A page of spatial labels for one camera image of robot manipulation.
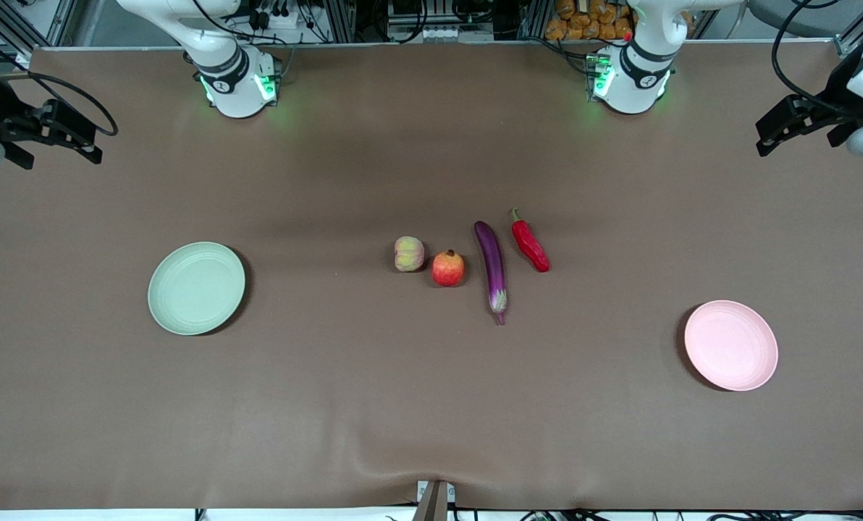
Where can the red chili pepper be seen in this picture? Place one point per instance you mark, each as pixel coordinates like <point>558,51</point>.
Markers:
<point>531,250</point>

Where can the aluminium frame profile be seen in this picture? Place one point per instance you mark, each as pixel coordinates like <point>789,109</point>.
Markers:
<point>848,40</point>
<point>66,22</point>
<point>339,18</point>
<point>533,18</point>

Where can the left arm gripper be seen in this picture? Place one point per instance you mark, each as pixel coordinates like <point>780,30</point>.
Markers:
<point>834,106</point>

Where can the long purple eggplant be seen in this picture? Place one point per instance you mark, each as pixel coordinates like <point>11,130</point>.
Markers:
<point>491,260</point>

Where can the orange brown toy food pile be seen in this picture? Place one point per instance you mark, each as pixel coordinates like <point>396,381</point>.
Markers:
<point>587,22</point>

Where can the white power strip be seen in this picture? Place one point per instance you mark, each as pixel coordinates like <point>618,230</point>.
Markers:
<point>442,33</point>

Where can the power strip with black plugs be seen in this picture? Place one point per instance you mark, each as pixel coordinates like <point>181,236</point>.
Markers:
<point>279,16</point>

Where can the grey metal table bracket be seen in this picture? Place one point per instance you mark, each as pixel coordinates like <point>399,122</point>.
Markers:
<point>431,506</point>

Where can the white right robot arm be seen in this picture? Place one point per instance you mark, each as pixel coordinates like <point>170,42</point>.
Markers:
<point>232,87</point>

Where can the dark grey round chair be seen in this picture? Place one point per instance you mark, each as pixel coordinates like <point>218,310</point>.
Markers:
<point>801,14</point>

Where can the pink plate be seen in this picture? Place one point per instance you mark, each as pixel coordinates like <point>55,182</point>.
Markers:
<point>730,346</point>

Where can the red pomegranate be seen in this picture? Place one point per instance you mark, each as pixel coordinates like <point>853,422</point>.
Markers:
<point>447,269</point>

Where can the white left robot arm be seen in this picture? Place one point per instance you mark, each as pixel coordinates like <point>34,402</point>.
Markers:
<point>630,79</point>

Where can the yellow pink peach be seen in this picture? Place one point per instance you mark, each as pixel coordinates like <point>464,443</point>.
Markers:
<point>409,255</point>

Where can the light green plate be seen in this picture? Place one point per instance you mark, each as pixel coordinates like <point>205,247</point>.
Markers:
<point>196,288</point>

